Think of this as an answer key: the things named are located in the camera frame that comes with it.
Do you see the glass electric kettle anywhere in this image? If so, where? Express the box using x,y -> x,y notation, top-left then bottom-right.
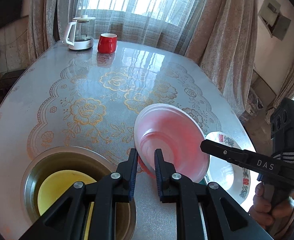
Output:
62,15 -> 96,50

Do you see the sheer white curtain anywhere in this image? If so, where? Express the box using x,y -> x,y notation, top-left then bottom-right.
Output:
76,0 -> 206,55

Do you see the white floral porcelain plate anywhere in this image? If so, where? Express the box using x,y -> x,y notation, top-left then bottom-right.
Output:
204,131 -> 252,205

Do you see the red plastic bowl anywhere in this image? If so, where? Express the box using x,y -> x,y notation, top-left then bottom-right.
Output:
134,103 -> 210,183

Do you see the stainless steel bowl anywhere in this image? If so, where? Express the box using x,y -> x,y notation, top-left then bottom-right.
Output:
20,146 -> 137,239

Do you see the yellow plastic bowl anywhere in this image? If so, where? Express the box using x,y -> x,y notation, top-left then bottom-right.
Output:
38,170 -> 96,231

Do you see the red ceramic mug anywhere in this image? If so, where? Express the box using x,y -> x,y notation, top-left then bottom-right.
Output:
98,33 -> 117,54

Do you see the person's right hand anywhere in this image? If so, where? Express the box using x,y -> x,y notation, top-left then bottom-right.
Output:
249,183 -> 294,231

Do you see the grey patterned curtain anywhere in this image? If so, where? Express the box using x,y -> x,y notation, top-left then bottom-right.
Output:
185,0 -> 257,116

